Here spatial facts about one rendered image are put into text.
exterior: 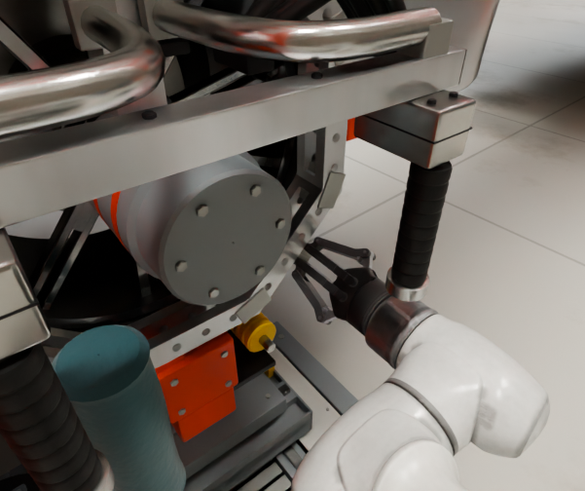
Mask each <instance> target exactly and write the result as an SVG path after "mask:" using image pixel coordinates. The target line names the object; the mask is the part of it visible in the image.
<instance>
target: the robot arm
mask: <svg viewBox="0 0 585 491"><path fill-rule="evenodd" d="M323 248H324V249H327V250H330V251H332V252H335V253H338V254H340V255H343V256H346V257H349V258H352V259H354V260H357V262H358V263H359V264H361V265H363V267H360V268H348V269H344V268H343V267H341V266H340V265H339V264H337V263H336V262H334V261H333V260H332V259H330V258H329V257H328V256H326V255H325V254H324V253H322V252H321V250H322V249H323ZM311 257H314V258H315V259H316V260H318V261H319V262H320V263H322V264H323V265H324V266H325V267H327V268H328V269H329V270H331V271H332V272H333V273H334V274H335V275H337V276H338V277H337V278H336V280H335V281H334V282H332V281H331V280H330V279H328V278H327V277H326V276H324V275H323V274H322V273H321V272H319V271H318V270H317V269H315V268H314V267H313V266H312V265H311V264H310V263H308V262H309V260H310V258H311ZM375 259H376V254H375V253H374V252H372V251H371V250H369V249H368V248H352V247H349V246H346V245H341V244H338V243H335V242H331V241H328V240H325V239H322V238H319V237H316V238H314V241H313V243H311V244H309V243H307V244H306V246H305V247H304V248H303V250H302V251H301V253H300V254H299V256H298V257H297V259H296V260H295V262H294V263H293V264H295V265H296V268H295V270H294V271H293V272H292V277H293V279H294V280H295V282H296V283H297V285H298V286H299V288H300V289H301V290H302V291H303V293H304V294H305V295H306V297H307V298H308V300H309V301H310V303H311V305H312V306H313V308H314V312H315V316H316V319H317V321H319V322H321V323H324V324H331V322H332V320H335V319H340V320H343V321H347V322H348V323H349V324H351V325H352V326H353V327H354V328H355V329H356V330H358V331H359V332H360V333H361V334H362V335H364V336H365V341H366V344H367V345H368V347H369V348H371V349H372V350H373V351H374V352H375V353H377V354H378V355H379V356H380V357H381V358H382V359H384V360H385V361H386V362H387V363H388V364H389V365H390V366H391V367H392V368H393V369H395V370H394V371H393V373H392V374H391V375H390V376H389V378H388V379H387V380H386V381H385V382H384V383H383V384H381V385H380V386H379V387H378V388H376V389H375V390H374V391H373V392H372V393H370V394H369V395H367V396H365V397H363V398H362V399H361V400H360V401H358V402H357V403H356V404H355V405H353V406H352V407H351V408H350V409H349V410H347V411H346V412H345V413H344V414H343V415H342V416H341V417H340V418H339V419H338V420H337V421H336V422H335V423H334V424H333V425H332V426H331V427H330V428H329V429H328V430H327V431H326V432H325V433H324V434H323V435H322V436H321V437H320V438H319V439H318V440H317V441H316V443H315V444H314V445H313V446H312V448H311V449H310V450H309V452H308V453H307V455H306V456H305V457H304V459H303V461H302V462H301V464H300V465H299V467H298V469H297V470H296V472H295V474H294V477H293V480H292V482H291V488H292V489H291V491H468V490H467V489H465V488H464V487H463V486H462V485H461V484H460V483H459V473H458V468H457V463H456V461H455V459H454V456H455V455H456V454H457V453H458V452H459V451H460V450H461V449H462V448H464V447H465V446H467V445H468V444H469V443H470V442H472V443H473V444H475V445H476V446H477V447H478V448H480V449H481V450H483V451H485V452H487V453H491V454H494V455H497V456H501V457H507V458H518V457H520V456H521V455H522V454H523V453H524V452H525V451H526V450H527V449H528V448H529V447H530V446H531V445H532V443H533V442H534V441H535V440H536V439H537V437H538V436H539V435H540V433H541V432H542V431H543V429H544V427H545V425H546V423H547V421H548V417H549V414H550V402H549V397H548V395H547V393H546V391H545V390H544V389H543V388H542V386H541V385H540V384H539V383H538V382H537V381H536V380H535V379H534V378H533V377H532V376H531V375H530V374H529V373H528V372H527V371H526V370H525V369H524V368H523V367H522V366H521V365H520V364H519V363H517V362H516V361H515V360H514V359H512V358H511V357H510V356H509V355H508V354H506V353H505V352H504V351H502V350H501V349H500V348H499V347H498V346H497V345H496V344H494V343H493V342H491V341H490V340H489V339H487V338H485V337H484V336H482V335H481V334H479V333H478V332H476V331H474V330H473V329H471V328H469V327H467V326H466V325H464V324H461V323H459V322H455V321H451V320H449V319H446V318H445V317H443V316H441V315H440V314H438V312H437V311H435V310H434V309H431V308H429V307H428V306H427V305H425V304H424V303H422V302H421V301H413V302H408V301H402V300H399V299H397V298H395V297H393V296H391V295H390V294H389V293H388V292H387V290H386V288H385V282H383V281H382V280H380V279H379V278H378V276H377V274H376V272H375V271H374V270H372V265H373V261H374V260H375ZM306 273H307V274H308V275H309V276H311V277H312V278H313V279H314V280H316V281H317V282H318V283H320V284H321V285H322V286H323V287H324V288H325V289H326V290H328V291H329V295H330V300H331V304H332V309H333V311H332V309H331V308H329V307H328V306H327V305H326V303H325V302H324V300H323V299H322V298H321V296H320V295H319V293H318V292H317V290H316V289H315V288H314V286H313V285H312V283H311V282H310V280H309V279H308V277H307V276H306Z"/></svg>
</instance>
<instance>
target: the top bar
mask: <svg viewBox="0 0 585 491"><path fill-rule="evenodd" d="M466 52H467V50H466V49H462V48H458V47H453V46H450V47H449V51H448V53H447V54H445V55H441V56H438V57H431V58H427V59H422V58H417V57H411V56H407V55H403V54H399V53H393V54H389V55H384V56H380V57H372V58H368V59H363V60H360V61H355V62H351V63H347V64H342V65H338V66H334V67H329V68H325V69H320V70H316V71H313V72H308V73H304V74H299V75H295V76H291V77H286V78H282V79H277V80H273V81H270V82H265V83H261V84H256V85H252V86H248V87H243V88H239V89H234V90H230V91H226V92H222V93H218V94H210V95H206V96H201V97H197V98H193V99H188V100H184V101H179V102H175V103H171V104H167V105H163V106H158V107H154V108H150V109H145V110H141V111H136V112H132V113H128V114H124V115H120V116H115V117H111V118H107V119H102V120H98V121H94V122H89V123H85V124H81V125H77V126H73V127H68V128H64V129H59V130H55V131H51V132H43V133H38V134H34V135H31V136H26V137H22V138H17V139H13V140H9V141H4V142H0V229H1V228H4V227H8V226H11V225H14V224H17V223H20V222H22V221H26V220H29V219H32V218H35V217H38V216H42V215H45V214H48V213H51V212H54V211H58V210H61V209H64V208H69V207H73V206H76V205H78V204H81V203H84V202H87V201H91V200H94V199H97V198H100V197H103V196H107V195H110V194H113V193H116V192H119V191H123V190H126V189H128V188H131V187H134V186H138V185H141V184H144V183H147V182H150V181H154V180H157V179H160V178H163V177H166V176H169V175H173V174H176V173H179V172H181V171H184V170H190V169H193V168H196V167H199V166H203V165H206V164H209V163H212V162H215V161H219V160H222V159H225V158H228V157H231V156H235V155H237V154H240V153H243V152H246V151H249V150H253V149H256V148H259V147H262V146H265V145H269V144H272V143H275V142H278V141H281V140H284V139H287V138H290V137H293V136H296V135H300V134H303V133H306V132H311V131H314V130H318V129H321V128H324V127H327V126H330V125H334V124H337V123H340V122H342V121H345V120H349V119H352V118H355V117H358V116H361V115H365V114H368V113H371V112H374V111H377V110H381V109H384V108H387V107H389V106H392V105H395V104H399V103H402V102H405V101H408V100H411V99H415V98H418V97H421V96H424V95H427V94H433V93H436V92H439V91H442V90H446V89H448V88H451V87H454V86H457V85H458V84H459V82H460V78H461V73H462V69H463V65H464V61H465V56H466Z"/></svg>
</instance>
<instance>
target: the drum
mask: <svg viewBox="0 0 585 491"><path fill-rule="evenodd" d="M89 202H90V203H91V205H92V206H93V207H94V209H95V210H96V211H97V213H98V214H99V215H100V217H101V218H102V220H103V221H104V222H105V223H106V225H107V226H108V227H109V228H110V229H111V231H112V232H113V233H114V234H115V235H116V237H117V238H118V239H119V241H120V242H121V244H122V245H123V246H124V248H125V249H126V250H127V251H128V253H129V254H130V255H131V256H132V257H133V258H134V260H135V261H136V262H137V263H138V265H139V266H140V267H141V268H142V269H143V270H144V271H145V272H147V273H148V274H149V275H151V276H153V277H154V278H157V279H159V280H161V281H162V282H163V284H164V285H165V286H166V287H167V289H168V290H169V291H170V292H171V293H172V294H173V295H174V296H175V297H177V298H178V299H180V300H182V301H184V302H187V303H189V304H194V305H201V306H207V305H216V304H220V303H224V302H227V301H230V300H232V299H235V298H237V297H239V296H241V295H243V293H245V292H247V291H248V290H250V289H251V288H253V287H254V286H255V285H256V284H258V283H259V282H260V281H261V280H262V279H263V278H264V277H265V276H266V275H267V274H268V273H269V272H270V270H271V269H272V268H273V267H274V265H275V264H276V262H277V260H278V259H279V257H280V255H281V254H282V252H283V250H284V248H285V246H286V243H287V240H288V237H289V233H290V228H291V220H292V211H291V205H290V200H289V197H288V195H287V193H286V191H285V189H284V187H283V186H282V185H281V184H280V182H279V181H278V180H276V179H275V178H274V177H273V176H271V175H270V174H268V173H267V172H265V171H264V170H261V168H260V166H259V165H258V163H257V162H256V161H255V159H254V158H253V157H252V156H251V155H250V154H248V153H247V152H243V153H240V154H237V155H235V156H231V157H228V158H225V159H222V160H219V161H215V162H212V163H209V164H206V165H203V166H199V167H196V168H193V169H190V170H184V171H181V172H179V173H176V174H173V175H169V176H166V177H163V178H160V179H157V180H154V181H150V182H147V183H144V184H141V185H138V186H134V187H131V188H128V189H126V190H123V191H119V192H116V193H113V194H110V195H107V196H103V197H100V198H97V199H94V200H91V201H89Z"/></svg>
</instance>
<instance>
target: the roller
mask: <svg viewBox="0 0 585 491"><path fill-rule="evenodd" d="M231 331H232V332H233V333H234V334H235V336H236V337H237V338H238V339H239V340H240V341H241V343H242V344H243V345H245V347H246V348H247V349H248V350H249V351H250V352H253V353H255V352H259V351H262V350H264V349H266V351H267V352H272V351H273V350H274V349H275V343H274V342H273V340H274V336H275V333H276V328H275V326H274V324H273V323H272V322H271V321H269V319H268V318H267V317H266V316H264V314H263V313H262V312H260V314H258V315H256V316H255V317H253V318H251V319H250V320H249V321H248V322H247V323H241V324H239V325H237V326H235V327H233V328H231Z"/></svg>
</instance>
